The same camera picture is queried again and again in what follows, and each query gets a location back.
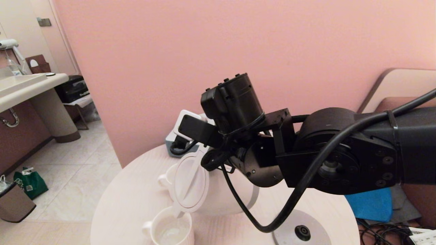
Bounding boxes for white electric kettle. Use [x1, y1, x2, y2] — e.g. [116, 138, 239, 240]
[172, 150, 260, 218]

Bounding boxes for clear plastic container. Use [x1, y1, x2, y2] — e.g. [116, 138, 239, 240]
[7, 55, 24, 77]

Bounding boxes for grey-blue tissue box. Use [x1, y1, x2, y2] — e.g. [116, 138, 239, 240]
[166, 131, 191, 159]

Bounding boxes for white ribbed mug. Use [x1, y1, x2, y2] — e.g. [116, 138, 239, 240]
[158, 163, 180, 188]

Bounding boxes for white smooth mug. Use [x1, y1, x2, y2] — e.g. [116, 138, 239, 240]
[142, 207, 195, 245]

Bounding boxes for grey round kettle base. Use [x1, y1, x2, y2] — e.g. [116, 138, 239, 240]
[272, 209, 331, 245]

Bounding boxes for luggage rack stool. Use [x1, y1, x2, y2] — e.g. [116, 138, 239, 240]
[63, 95, 96, 131]

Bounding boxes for grey cushion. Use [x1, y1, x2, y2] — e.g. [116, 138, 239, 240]
[388, 185, 422, 224]

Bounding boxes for beige door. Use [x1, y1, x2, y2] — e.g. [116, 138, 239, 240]
[31, 0, 82, 76]

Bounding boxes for green shopping bag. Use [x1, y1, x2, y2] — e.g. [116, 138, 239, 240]
[14, 167, 49, 200]

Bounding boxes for brown tissue holder box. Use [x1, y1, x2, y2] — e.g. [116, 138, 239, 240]
[26, 54, 52, 74]

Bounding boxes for white printed paper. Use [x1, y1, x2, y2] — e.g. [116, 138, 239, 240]
[408, 228, 436, 245]

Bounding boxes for cream sink counter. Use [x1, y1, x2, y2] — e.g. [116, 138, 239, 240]
[0, 67, 70, 114]

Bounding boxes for chrome drain pipe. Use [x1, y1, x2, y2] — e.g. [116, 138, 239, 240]
[0, 108, 20, 128]

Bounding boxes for brown waste bin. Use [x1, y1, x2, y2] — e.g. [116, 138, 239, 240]
[0, 175, 37, 224]

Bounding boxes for white hair dryer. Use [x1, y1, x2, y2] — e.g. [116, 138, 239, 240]
[0, 39, 26, 62]

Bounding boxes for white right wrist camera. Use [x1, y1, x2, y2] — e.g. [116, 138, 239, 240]
[173, 110, 219, 147]

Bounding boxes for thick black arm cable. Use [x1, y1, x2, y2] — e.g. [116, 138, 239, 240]
[201, 88, 436, 233]

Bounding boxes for tangled thin black cables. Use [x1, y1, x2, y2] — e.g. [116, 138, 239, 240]
[356, 219, 414, 245]

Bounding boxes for cream sink pedestal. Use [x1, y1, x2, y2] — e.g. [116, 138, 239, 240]
[30, 88, 81, 144]

